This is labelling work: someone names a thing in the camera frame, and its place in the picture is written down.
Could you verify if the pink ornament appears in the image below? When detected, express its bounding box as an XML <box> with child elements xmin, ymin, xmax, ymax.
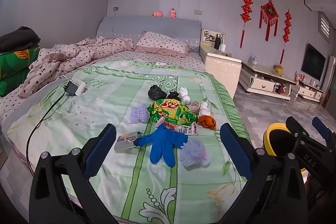
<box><xmin>294</xmin><ymin>71</ymin><xmax>306</xmax><ymax>84</ymax></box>

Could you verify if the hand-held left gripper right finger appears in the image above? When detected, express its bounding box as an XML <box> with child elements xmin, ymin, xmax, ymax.
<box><xmin>218</xmin><ymin>123</ymin><xmax>307</xmax><ymax>224</ymax></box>

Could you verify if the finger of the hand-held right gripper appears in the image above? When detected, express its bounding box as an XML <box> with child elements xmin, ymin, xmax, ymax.
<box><xmin>312</xmin><ymin>117</ymin><xmax>336</xmax><ymax>156</ymax></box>
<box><xmin>286</xmin><ymin>116</ymin><xmax>319</xmax><ymax>174</ymax></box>

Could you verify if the green snack packet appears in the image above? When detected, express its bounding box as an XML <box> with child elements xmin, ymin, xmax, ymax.
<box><xmin>147</xmin><ymin>99</ymin><xmax>198</xmax><ymax>130</ymax></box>

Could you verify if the black wall television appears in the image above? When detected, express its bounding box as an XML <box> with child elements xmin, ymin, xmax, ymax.
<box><xmin>301</xmin><ymin>43</ymin><xmax>326</xmax><ymax>81</ymax></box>

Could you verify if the blue rubber glove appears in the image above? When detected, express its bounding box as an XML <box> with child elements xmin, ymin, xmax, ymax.
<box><xmin>134</xmin><ymin>123</ymin><xmax>188</xmax><ymax>168</ymax></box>

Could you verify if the cream tv cabinet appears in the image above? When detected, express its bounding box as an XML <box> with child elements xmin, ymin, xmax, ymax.
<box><xmin>238</xmin><ymin>60</ymin><xmax>303</xmax><ymax>101</ymax></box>

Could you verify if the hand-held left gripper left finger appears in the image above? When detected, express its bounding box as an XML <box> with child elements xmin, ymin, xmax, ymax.
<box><xmin>29</xmin><ymin>123</ymin><xmax>124</xmax><ymax>224</ymax></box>

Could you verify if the pink dotted duvet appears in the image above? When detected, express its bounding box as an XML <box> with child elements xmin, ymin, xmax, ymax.
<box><xmin>18</xmin><ymin>35</ymin><xmax>135</xmax><ymax>98</ymax></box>

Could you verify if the grey small snack packet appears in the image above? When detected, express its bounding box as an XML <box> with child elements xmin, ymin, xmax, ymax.
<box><xmin>114</xmin><ymin>132</ymin><xmax>143</xmax><ymax>152</ymax></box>

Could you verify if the small cream cabinet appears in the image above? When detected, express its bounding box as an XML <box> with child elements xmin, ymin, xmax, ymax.
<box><xmin>297</xmin><ymin>80</ymin><xmax>324</xmax><ymax>102</ymax></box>

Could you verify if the purple foam net with band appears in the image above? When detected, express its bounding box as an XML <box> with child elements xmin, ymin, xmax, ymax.
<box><xmin>180</xmin><ymin>138</ymin><xmax>210</xmax><ymax>170</ymax></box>

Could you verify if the black power cable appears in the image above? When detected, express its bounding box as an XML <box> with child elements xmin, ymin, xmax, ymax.
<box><xmin>26</xmin><ymin>85</ymin><xmax>69</xmax><ymax>172</ymax></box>

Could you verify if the long red knot decoration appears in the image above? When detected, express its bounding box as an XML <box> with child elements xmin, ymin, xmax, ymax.
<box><xmin>280</xmin><ymin>9</ymin><xmax>292</xmax><ymax>65</ymax></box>
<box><xmin>240</xmin><ymin>0</ymin><xmax>253</xmax><ymax>48</ymax></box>

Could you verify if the black plastic bag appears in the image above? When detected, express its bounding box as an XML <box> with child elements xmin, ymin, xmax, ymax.
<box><xmin>167</xmin><ymin>91</ymin><xmax>181</xmax><ymax>102</ymax></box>
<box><xmin>148</xmin><ymin>85</ymin><xmax>168</xmax><ymax>100</ymax></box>

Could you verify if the red diamond knot decoration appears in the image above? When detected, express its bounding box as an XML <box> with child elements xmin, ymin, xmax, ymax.
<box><xmin>259</xmin><ymin>0</ymin><xmax>279</xmax><ymax>42</ymax></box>

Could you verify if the pink dotted pillow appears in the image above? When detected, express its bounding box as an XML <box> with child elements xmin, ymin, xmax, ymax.
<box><xmin>134</xmin><ymin>31</ymin><xmax>191</xmax><ymax>58</ymax></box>

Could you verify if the orange bag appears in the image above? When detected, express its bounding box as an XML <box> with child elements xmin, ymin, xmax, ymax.
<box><xmin>198</xmin><ymin>115</ymin><xmax>217</xmax><ymax>130</ymax></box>

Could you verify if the yellow rimmed trash bin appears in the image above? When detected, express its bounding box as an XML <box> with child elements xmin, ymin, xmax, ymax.
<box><xmin>262</xmin><ymin>123</ymin><xmax>309</xmax><ymax>180</ymax></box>

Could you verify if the green printed folded quilt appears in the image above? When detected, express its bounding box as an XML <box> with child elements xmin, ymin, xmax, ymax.
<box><xmin>0</xmin><ymin>46</ymin><xmax>41</xmax><ymax>97</ymax></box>

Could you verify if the black power adapter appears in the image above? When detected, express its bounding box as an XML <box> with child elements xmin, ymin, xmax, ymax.
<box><xmin>64</xmin><ymin>81</ymin><xmax>76</xmax><ymax>96</ymax></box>

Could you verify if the white printed sachet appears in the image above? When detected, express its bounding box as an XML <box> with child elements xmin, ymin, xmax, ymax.
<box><xmin>176</xmin><ymin>122</ymin><xmax>200</xmax><ymax>136</ymax></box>

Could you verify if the cream nightstand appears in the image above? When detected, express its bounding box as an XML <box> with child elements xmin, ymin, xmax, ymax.
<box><xmin>199</xmin><ymin>46</ymin><xmax>242</xmax><ymax>93</ymax></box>

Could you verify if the white knotted cloth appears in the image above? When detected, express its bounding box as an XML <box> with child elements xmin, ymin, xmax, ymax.
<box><xmin>179</xmin><ymin>87</ymin><xmax>191</xmax><ymax>104</ymax></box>
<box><xmin>199</xmin><ymin>102</ymin><xmax>214</xmax><ymax>117</ymax></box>

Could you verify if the green floral blanket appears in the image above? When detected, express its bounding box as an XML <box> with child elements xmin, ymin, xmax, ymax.
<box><xmin>7</xmin><ymin>60</ymin><xmax>252</xmax><ymax>224</ymax></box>

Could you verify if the dark folded cloth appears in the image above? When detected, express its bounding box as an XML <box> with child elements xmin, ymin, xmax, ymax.
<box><xmin>0</xmin><ymin>26</ymin><xmax>41</xmax><ymax>52</ymax></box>

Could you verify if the bed with grey headboard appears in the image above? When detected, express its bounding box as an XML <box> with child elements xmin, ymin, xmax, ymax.
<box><xmin>0</xmin><ymin>15</ymin><xmax>252</xmax><ymax>224</ymax></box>

